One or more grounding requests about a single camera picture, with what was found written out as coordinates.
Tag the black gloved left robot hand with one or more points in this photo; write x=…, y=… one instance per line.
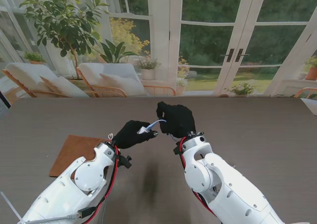
x=128, y=134

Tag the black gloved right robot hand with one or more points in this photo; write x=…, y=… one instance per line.
x=179, y=120

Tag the white charger head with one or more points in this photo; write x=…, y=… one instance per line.
x=142, y=130

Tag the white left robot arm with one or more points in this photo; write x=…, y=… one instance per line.
x=49, y=201

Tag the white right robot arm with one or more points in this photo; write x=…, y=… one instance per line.
x=235, y=196

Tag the printed garden window backdrop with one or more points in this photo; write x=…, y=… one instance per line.
x=210, y=35

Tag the white sheet corner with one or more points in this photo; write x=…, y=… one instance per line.
x=310, y=106

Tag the white zip tie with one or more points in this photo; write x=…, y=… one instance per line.
x=11, y=206

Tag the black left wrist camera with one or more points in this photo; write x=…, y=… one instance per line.
x=125, y=163

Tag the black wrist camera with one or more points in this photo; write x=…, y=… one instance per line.
x=177, y=150
x=125, y=163

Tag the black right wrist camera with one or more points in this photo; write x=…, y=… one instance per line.
x=177, y=150

